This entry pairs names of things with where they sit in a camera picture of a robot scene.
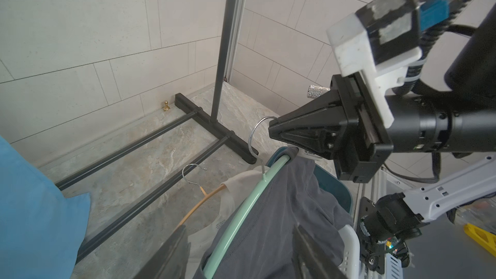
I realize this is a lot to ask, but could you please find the brass door stopper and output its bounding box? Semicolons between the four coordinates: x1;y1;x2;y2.
162;101;170;112

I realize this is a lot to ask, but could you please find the mint green hanger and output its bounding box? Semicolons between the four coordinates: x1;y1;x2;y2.
203;154;291;278

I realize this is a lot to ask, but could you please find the black clothes rack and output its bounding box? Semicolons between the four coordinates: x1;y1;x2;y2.
53;0;258;264

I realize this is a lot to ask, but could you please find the glitter microphone on stand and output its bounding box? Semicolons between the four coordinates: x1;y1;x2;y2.
307;85;330;99

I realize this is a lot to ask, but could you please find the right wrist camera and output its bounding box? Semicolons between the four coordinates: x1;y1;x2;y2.
327;0;450;128

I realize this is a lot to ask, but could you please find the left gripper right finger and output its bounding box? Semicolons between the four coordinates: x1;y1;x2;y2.
292;226;346;279

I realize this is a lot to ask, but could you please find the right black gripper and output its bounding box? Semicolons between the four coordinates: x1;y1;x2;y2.
268;74;453;183

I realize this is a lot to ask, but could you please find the light blue printed t-shirt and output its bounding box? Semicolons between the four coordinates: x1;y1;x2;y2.
1;139;90;278

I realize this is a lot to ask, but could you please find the white laundry basket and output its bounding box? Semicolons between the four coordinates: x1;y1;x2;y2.
185;165;359;278

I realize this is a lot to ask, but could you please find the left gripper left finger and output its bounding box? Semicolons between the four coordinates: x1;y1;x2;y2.
134;225;191;279

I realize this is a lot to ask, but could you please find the orange wire hanger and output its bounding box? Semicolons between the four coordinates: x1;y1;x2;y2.
172;163;227;233

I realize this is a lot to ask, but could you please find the dark garment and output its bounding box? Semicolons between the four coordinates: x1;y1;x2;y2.
214;147;353;278

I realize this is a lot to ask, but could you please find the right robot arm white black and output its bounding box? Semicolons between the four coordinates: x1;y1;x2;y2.
269;0;495;278

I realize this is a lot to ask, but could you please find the teal plastic tray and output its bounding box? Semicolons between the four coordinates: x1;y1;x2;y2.
260;147;353;223

